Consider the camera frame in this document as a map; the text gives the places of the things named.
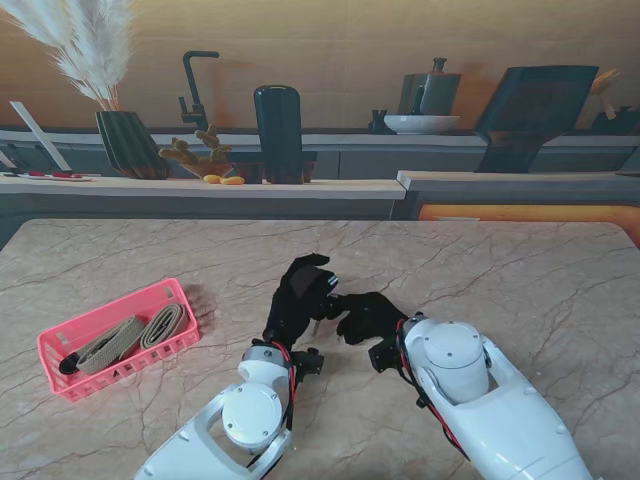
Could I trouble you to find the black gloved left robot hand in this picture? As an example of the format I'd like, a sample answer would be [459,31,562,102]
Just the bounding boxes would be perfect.
[261,253,340,351]

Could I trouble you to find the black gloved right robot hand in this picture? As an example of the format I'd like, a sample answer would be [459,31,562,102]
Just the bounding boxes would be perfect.
[329,292,410,347]

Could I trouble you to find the long beige woven belt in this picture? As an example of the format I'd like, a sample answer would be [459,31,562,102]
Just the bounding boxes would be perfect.
[58,315,148,376]

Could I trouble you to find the pink plastic storage basket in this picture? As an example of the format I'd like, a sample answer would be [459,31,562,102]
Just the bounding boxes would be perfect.
[37,278,201,403]

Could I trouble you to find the dark box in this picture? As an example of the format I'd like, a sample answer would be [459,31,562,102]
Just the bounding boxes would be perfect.
[592,105,640,136]

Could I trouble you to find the grey back cabinet counter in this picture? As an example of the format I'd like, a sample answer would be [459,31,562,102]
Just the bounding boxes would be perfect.
[0,127,640,180]

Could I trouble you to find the cactus plant in bowl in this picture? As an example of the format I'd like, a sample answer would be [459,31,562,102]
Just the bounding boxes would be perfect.
[158,123,234,179]

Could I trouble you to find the grey counter with orange light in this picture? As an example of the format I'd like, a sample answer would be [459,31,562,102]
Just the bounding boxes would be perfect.
[396,169,640,222]

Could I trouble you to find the white shallow bowl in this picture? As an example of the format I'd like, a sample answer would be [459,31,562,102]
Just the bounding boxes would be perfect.
[383,114,462,136]

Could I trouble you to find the dark ribbed vase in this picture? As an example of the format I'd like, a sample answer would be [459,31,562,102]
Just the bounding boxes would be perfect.
[94,110,171,180]

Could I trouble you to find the grey jug with lid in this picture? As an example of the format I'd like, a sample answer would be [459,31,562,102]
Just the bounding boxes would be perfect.
[398,57,463,117]

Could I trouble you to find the black kitchen faucet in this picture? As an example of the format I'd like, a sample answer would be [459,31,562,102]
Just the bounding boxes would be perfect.
[178,50,221,132]

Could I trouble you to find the dark slanted board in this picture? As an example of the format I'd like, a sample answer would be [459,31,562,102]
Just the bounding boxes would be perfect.
[472,64,600,175]

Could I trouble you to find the plate with red slices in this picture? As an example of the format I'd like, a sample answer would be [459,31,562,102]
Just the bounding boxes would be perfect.
[0,170,95,182]

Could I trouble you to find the white leaning slat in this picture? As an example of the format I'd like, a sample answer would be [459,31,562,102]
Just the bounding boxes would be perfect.
[8,101,74,172]

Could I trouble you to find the white pampas grass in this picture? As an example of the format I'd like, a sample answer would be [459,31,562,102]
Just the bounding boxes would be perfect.
[0,0,136,112]

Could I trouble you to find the yellow wooden utensil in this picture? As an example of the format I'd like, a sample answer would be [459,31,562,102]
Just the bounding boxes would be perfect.
[589,67,624,121]

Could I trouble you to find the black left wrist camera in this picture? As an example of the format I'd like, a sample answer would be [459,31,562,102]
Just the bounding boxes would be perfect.
[292,347,325,377]

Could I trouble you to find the right arm red black cables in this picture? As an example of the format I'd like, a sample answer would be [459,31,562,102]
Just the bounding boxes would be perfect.
[396,319,472,464]

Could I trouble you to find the arm red black cables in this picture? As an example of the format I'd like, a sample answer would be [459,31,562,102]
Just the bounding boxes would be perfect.
[396,319,472,464]
[249,339,302,469]

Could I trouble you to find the left arm red black cables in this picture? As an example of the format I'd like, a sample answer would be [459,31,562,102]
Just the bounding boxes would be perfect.
[249,339,302,469]

